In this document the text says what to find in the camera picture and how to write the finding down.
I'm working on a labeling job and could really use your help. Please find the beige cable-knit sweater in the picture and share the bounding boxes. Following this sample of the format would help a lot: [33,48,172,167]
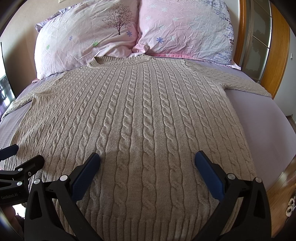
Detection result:
[1,55,269,240]

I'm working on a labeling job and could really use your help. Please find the pink pillow with flowers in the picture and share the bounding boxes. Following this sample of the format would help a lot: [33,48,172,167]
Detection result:
[132,1,240,69]

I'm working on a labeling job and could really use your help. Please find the white slippers on floor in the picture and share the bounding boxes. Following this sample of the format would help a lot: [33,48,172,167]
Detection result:
[285,196,295,217]

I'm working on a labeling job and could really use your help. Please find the wooden headboard frame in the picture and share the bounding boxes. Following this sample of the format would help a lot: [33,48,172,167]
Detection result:
[231,1,290,97]

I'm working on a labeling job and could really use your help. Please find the pink pillow with tree print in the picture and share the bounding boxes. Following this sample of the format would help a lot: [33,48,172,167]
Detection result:
[34,1,138,79]

